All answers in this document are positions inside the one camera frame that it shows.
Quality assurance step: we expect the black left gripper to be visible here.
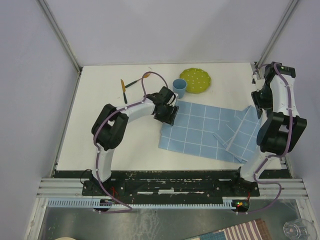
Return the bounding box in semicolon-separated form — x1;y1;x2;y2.
154;103;180;127

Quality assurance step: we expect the blue checked cloth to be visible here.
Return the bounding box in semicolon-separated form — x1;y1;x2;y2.
158;101;261;164

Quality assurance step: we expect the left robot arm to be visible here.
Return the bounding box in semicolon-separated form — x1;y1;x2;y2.
91;86;179;195

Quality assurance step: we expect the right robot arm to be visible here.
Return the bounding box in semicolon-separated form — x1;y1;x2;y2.
229;62;307;196

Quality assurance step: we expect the blue cup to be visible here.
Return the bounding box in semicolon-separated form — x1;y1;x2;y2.
172;78;188;99

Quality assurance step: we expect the green dotted plate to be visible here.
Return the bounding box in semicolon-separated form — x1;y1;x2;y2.
179;68;212;94

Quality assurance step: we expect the striped folded cloth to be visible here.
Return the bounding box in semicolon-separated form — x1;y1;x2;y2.
189;218;272;240

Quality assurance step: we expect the clear glass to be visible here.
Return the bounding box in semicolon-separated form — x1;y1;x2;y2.
283;218;318;240

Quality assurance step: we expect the cream round object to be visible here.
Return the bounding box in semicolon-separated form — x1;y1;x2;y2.
55;237;76;240

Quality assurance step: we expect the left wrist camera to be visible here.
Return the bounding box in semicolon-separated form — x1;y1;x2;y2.
170;93;179;106

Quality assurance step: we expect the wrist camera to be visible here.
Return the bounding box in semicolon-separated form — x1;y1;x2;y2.
170;93;179;106
251;70;261;86

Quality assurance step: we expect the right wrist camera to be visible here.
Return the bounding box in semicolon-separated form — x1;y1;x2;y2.
251;70;261;86

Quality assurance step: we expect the orange fork green handle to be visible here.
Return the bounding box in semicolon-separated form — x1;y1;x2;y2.
125;72;150;88

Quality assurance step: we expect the aluminium frame rail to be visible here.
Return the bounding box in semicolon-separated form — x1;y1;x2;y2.
254;0;302;69

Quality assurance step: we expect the orange knife green handle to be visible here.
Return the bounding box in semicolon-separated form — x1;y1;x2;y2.
120;79;128;104

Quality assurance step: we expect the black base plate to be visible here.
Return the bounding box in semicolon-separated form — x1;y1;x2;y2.
82;169;260;201

